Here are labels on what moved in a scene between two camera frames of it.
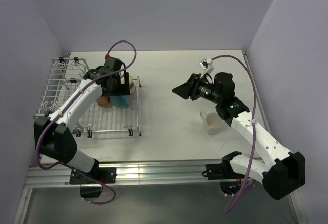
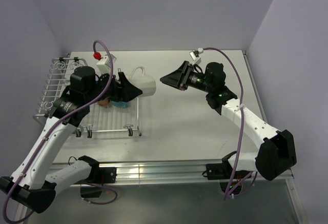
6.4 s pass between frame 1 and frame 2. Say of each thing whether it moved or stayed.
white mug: moved
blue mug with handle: stayed
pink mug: stayed
